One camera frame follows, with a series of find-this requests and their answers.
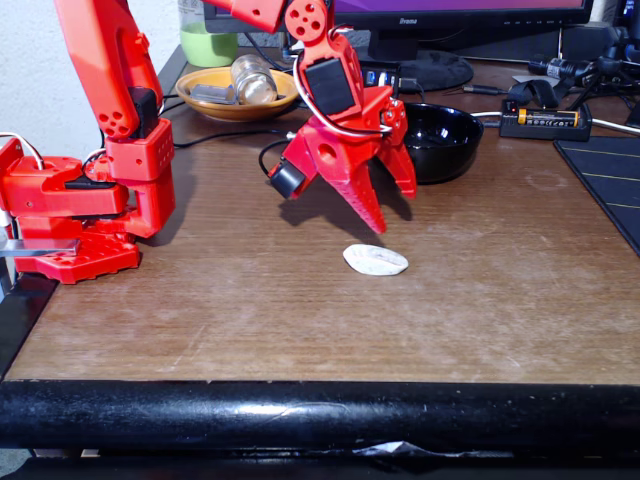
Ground black usb hub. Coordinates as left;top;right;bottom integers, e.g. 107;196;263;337
359;59;402;99

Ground black glossy bowl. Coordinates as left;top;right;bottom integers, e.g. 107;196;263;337
401;102;485;185

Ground clear glass jar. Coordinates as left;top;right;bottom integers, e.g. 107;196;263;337
230;53;279;106

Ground black computer monitor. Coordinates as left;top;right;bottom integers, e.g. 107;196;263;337
203;0;595;94

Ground yellow ceramic dish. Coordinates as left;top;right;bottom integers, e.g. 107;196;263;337
175;66;301;123

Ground black battery charger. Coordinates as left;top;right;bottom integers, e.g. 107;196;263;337
498;98;594;142

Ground yellow black battery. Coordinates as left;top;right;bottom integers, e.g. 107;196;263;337
517;108;580;126

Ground small clear plastic box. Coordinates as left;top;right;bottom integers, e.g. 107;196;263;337
189;83;236;105

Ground green clear bottle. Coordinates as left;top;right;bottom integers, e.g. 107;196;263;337
178;0;239;69

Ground black flashlight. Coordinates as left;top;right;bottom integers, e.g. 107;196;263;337
528;54;597;82

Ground black mat with yellow lines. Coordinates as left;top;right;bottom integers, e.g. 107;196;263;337
553;135;640;256

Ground metal clamp bar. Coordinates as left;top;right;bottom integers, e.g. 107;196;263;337
0;238;81;259

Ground white arm wire loop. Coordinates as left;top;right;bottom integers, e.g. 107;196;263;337
293;54;394;139

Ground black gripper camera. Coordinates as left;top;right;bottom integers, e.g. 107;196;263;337
268;157;309;200

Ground white cable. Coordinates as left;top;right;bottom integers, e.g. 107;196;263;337
591;117;640;137
378;73;502;120

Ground black camera cable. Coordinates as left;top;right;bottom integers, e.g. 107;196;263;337
258;138;292;177

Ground black plug cable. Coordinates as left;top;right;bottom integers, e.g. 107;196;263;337
442;83;509;97

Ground black strap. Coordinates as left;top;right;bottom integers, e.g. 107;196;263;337
508;78;562;109

